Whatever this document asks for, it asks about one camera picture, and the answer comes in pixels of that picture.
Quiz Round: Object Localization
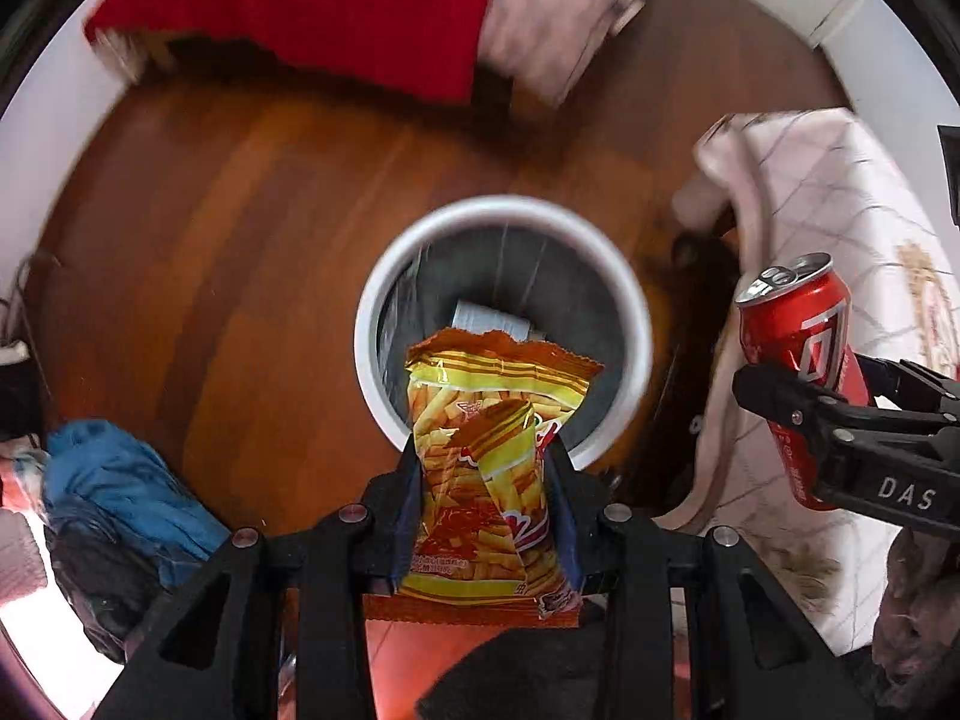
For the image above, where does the red blanket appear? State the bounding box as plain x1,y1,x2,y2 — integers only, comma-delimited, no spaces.
82,0,503,106

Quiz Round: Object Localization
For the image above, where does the red soda can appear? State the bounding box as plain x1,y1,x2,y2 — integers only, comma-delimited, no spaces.
735,253,875,511

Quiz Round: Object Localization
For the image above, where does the orange snack bag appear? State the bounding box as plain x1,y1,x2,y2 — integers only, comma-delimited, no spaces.
364,326,605,627

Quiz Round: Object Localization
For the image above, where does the white round waste bin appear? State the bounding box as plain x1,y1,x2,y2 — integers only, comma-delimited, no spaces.
354,195,655,470

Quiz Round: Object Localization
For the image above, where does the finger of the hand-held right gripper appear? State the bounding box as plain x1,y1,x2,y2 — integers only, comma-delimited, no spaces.
733,362,960,467
859,356,960,410

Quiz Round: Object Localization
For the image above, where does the blue cloth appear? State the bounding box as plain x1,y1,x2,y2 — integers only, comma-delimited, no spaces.
41,420,230,563

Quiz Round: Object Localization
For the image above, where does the patterned white tablecloth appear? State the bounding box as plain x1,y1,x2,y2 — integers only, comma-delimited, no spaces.
660,109,960,653

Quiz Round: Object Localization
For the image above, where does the dark plastic bag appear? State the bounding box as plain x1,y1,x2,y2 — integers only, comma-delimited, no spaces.
45,517,196,665

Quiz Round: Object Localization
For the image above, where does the pink white blanket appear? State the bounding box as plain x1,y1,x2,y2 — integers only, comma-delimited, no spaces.
476,0,676,110

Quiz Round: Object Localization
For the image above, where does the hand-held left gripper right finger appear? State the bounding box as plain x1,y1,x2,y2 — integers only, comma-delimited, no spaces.
544,439,875,720

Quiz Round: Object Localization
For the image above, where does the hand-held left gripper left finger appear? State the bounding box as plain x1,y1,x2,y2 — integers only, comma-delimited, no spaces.
94,431,421,720

